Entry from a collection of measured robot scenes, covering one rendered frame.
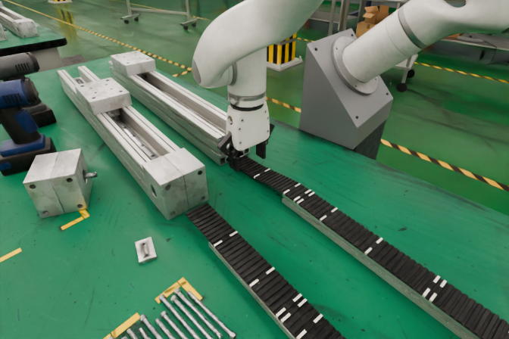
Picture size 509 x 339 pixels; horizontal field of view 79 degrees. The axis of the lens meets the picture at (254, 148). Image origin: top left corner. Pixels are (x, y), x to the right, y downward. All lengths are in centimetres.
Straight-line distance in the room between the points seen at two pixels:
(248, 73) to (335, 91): 32
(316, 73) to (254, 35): 39
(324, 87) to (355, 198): 32
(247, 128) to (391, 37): 43
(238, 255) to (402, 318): 27
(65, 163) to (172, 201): 24
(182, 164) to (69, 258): 26
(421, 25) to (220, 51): 50
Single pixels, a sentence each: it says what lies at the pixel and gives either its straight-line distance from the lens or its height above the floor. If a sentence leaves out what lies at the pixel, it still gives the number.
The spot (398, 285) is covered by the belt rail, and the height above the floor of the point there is 79.
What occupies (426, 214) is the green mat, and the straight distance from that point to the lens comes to 76.
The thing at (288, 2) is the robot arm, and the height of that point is 119.
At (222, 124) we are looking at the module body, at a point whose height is 84.
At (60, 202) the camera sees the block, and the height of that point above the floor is 81.
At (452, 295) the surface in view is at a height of 81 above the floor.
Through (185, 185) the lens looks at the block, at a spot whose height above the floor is 85.
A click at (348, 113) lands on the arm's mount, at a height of 88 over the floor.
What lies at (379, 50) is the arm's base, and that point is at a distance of 90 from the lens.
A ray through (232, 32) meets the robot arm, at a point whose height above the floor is 114.
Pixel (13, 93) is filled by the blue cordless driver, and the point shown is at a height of 98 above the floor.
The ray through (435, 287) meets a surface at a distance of 59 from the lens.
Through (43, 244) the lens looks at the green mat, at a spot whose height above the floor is 78.
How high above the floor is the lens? 125
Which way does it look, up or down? 33 degrees down
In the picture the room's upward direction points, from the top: straight up
